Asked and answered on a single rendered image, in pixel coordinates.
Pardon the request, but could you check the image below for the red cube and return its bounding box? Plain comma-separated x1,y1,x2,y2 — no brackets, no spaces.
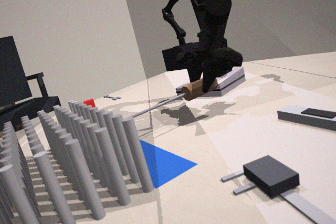
83,99,96,108

